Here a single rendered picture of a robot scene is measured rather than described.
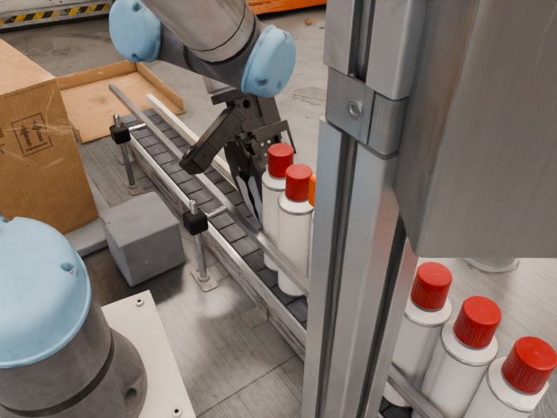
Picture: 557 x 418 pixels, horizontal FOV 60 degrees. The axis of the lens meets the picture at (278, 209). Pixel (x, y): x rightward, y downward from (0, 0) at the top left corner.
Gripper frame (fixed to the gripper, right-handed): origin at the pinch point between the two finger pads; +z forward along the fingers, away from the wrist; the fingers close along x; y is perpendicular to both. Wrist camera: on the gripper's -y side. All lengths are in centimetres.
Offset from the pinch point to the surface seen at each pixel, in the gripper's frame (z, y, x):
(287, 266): 3.4, -3.8, -11.4
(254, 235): -0.3, -3.9, -5.0
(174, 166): -9.8, -1.6, 27.9
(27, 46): -100, 22, 361
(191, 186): -6.0, -1.9, 21.2
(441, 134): -16, -18, -54
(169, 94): -25, 13, 59
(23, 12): -132, 32, 387
